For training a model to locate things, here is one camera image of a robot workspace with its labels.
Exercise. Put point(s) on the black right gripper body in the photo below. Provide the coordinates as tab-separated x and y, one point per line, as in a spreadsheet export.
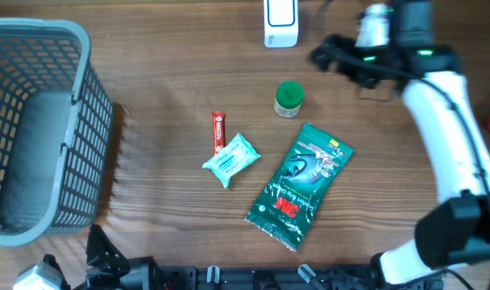
364	73

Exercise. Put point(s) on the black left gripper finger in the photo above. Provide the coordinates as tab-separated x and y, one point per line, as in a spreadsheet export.
102	254
51	261

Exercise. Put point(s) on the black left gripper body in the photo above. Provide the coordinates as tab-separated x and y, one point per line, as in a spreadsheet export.
110	281

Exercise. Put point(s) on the white jar green lid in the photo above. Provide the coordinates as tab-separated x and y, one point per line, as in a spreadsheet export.
288	99

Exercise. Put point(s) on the red Nescafe stick sachet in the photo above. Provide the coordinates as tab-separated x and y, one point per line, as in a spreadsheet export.
219	139

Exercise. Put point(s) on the mint green wipes packet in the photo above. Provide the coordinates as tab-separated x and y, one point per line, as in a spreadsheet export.
233	158

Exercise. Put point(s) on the green 3M gloves packet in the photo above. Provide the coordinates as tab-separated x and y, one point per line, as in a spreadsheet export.
288	204

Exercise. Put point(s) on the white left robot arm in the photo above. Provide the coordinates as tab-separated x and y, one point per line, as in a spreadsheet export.
144	274

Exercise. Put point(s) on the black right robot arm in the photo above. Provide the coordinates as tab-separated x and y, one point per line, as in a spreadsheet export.
396	42

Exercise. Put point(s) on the white barcode scanner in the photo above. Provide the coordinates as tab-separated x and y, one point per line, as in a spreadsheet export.
281	26

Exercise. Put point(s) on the grey plastic shopping basket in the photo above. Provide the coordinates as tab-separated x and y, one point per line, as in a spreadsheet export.
55	125

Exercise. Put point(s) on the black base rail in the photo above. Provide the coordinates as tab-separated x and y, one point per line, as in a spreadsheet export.
349	276

